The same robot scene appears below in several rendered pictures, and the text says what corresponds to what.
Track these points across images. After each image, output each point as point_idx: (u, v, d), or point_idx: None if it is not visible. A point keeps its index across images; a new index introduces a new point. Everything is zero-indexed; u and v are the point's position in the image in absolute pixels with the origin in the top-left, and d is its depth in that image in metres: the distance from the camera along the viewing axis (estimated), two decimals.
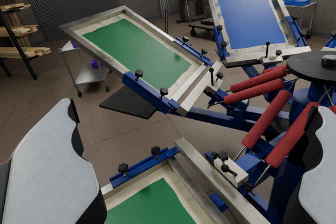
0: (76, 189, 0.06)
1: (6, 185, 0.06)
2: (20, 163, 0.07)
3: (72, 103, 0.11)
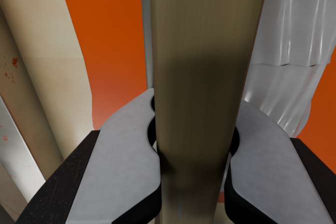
0: (141, 175, 0.07)
1: (91, 149, 0.08)
2: (105, 135, 0.08)
3: None
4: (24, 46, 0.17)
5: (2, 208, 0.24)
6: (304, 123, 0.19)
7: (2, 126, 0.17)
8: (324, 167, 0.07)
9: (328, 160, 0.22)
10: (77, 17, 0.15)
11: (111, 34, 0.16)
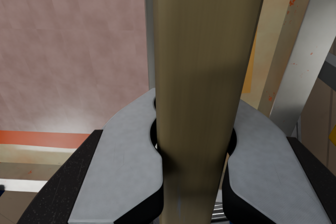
0: (143, 175, 0.07)
1: (94, 148, 0.08)
2: (108, 134, 0.08)
3: None
4: None
5: None
6: None
7: None
8: (320, 165, 0.07)
9: None
10: None
11: None
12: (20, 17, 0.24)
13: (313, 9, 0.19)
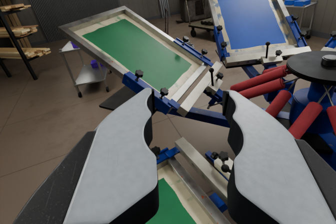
0: (137, 175, 0.07)
1: (88, 150, 0.08)
2: (101, 136, 0.08)
3: (152, 93, 0.11)
4: None
5: None
6: None
7: None
8: (329, 169, 0.07)
9: None
10: None
11: None
12: None
13: None
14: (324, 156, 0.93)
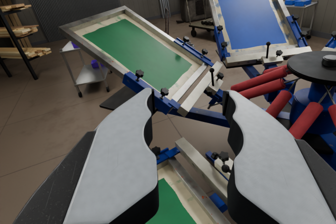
0: (137, 175, 0.07)
1: (88, 150, 0.08)
2: (101, 136, 0.08)
3: (152, 93, 0.11)
4: None
5: None
6: None
7: None
8: (329, 169, 0.07)
9: None
10: None
11: None
12: None
13: None
14: (325, 157, 0.93)
